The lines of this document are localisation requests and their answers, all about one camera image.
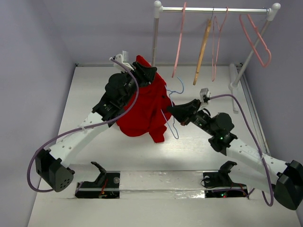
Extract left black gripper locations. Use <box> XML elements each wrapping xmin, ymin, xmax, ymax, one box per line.
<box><xmin>120</xmin><ymin>62</ymin><xmax>156</xmax><ymax>107</ymax></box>

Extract blue wire hanger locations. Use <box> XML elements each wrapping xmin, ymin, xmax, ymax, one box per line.
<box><xmin>161</xmin><ymin>77</ymin><xmax>185</xmax><ymax>140</ymax></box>

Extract red t shirt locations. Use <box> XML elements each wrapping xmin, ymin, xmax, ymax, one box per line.
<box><xmin>116</xmin><ymin>55</ymin><xmax>176</xmax><ymax>144</ymax></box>

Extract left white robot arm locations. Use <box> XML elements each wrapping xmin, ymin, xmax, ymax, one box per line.
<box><xmin>35</xmin><ymin>61</ymin><xmax>157</xmax><ymax>192</ymax></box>

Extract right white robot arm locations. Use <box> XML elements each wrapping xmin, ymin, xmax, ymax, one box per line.
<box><xmin>167</xmin><ymin>99</ymin><xmax>303</xmax><ymax>210</ymax></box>

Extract thick pink plastic hanger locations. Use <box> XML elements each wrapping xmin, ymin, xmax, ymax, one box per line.
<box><xmin>171</xmin><ymin>2</ymin><xmax>187</xmax><ymax>78</ymax></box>

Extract wooden hanger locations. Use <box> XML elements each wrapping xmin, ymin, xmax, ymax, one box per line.
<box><xmin>193</xmin><ymin>19</ymin><xmax>212</xmax><ymax>85</ymax></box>

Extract pink plastic hanger right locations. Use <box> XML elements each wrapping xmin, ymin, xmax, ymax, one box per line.
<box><xmin>239</xmin><ymin>14</ymin><xmax>272</xmax><ymax>68</ymax></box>

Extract white clothes rack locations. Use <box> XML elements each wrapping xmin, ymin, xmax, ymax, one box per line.
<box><xmin>151</xmin><ymin>0</ymin><xmax>281</xmax><ymax>98</ymax></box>

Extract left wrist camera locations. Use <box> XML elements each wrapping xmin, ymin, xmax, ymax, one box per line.
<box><xmin>109</xmin><ymin>51</ymin><xmax>130</xmax><ymax>67</ymax></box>

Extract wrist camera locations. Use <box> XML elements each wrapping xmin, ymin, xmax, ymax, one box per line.
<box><xmin>109</xmin><ymin>51</ymin><xmax>130</xmax><ymax>67</ymax></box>
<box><xmin>200</xmin><ymin>88</ymin><xmax>210</xmax><ymax>105</ymax></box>

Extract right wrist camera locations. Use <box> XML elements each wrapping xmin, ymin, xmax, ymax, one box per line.
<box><xmin>200</xmin><ymin>88</ymin><xmax>210</xmax><ymax>105</ymax></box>

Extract thin pink wire hanger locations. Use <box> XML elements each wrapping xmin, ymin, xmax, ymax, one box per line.
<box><xmin>212</xmin><ymin>7</ymin><xmax>229</xmax><ymax>82</ymax></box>

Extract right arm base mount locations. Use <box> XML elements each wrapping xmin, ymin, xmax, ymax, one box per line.
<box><xmin>200</xmin><ymin>161</ymin><xmax>249</xmax><ymax>198</ymax></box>

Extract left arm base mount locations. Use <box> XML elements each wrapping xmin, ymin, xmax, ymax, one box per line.
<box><xmin>74</xmin><ymin>162</ymin><xmax>121</xmax><ymax>199</ymax></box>

